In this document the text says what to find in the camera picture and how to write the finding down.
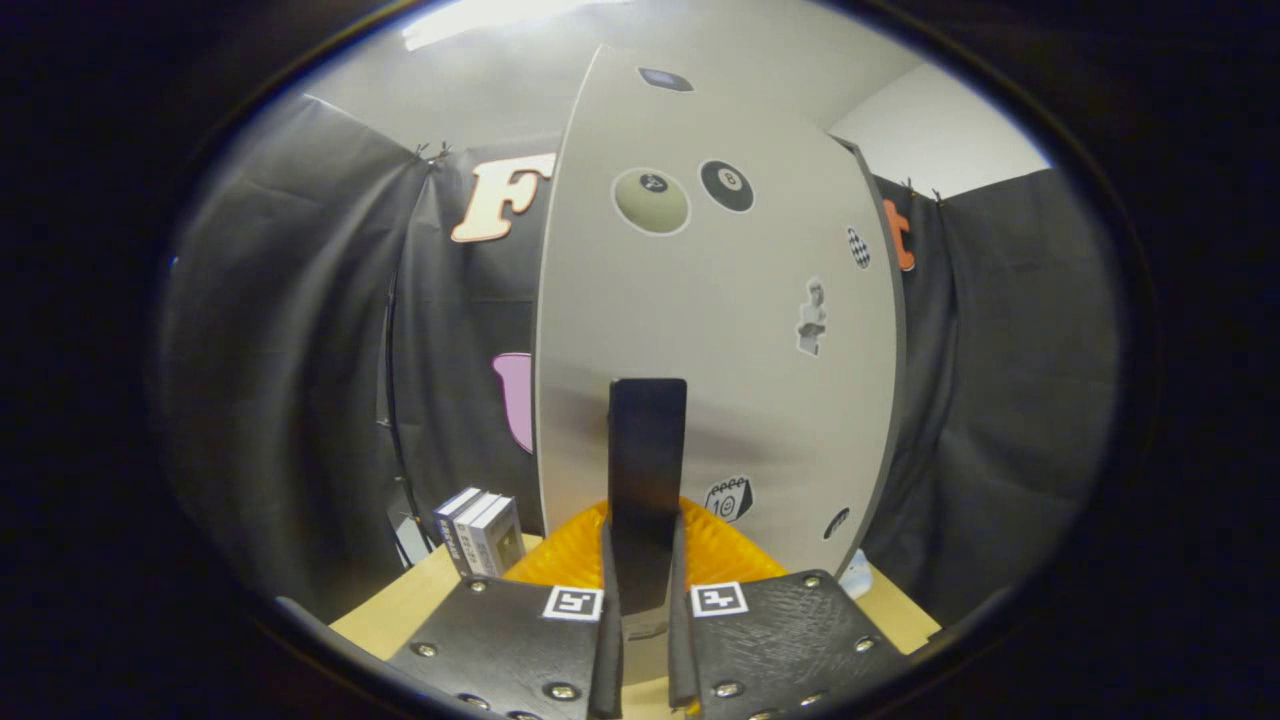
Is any white cabinet door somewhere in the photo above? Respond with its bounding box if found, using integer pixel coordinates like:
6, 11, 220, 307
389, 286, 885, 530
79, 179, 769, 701
533, 45, 906, 686

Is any pale blue white item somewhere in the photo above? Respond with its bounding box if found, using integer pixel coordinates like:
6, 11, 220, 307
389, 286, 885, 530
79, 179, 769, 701
838, 548, 873, 601

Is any grey cabinet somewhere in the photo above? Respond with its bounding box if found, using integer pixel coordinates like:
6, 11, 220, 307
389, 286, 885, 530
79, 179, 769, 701
830, 135, 909, 581

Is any grey blue book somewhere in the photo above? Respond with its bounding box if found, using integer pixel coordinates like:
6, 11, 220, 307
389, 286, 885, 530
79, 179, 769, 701
468, 496, 527, 579

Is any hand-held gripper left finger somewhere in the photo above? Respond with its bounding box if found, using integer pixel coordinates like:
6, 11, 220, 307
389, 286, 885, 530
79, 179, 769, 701
385, 498, 626, 720

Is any black door handle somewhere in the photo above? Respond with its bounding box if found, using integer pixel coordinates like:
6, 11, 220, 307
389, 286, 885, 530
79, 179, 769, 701
608, 378, 689, 616

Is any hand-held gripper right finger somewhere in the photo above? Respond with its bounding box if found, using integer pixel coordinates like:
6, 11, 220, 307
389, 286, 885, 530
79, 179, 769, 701
666, 497, 913, 720

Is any dark blue book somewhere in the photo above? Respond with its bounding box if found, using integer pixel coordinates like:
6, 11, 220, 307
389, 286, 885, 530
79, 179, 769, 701
434, 487, 483, 576

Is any black backdrop pole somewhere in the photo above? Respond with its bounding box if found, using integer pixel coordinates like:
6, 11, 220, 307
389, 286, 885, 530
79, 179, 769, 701
378, 265, 441, 561

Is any white book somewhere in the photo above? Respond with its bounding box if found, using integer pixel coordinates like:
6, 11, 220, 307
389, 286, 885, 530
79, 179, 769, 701
452, 492, 499, 579

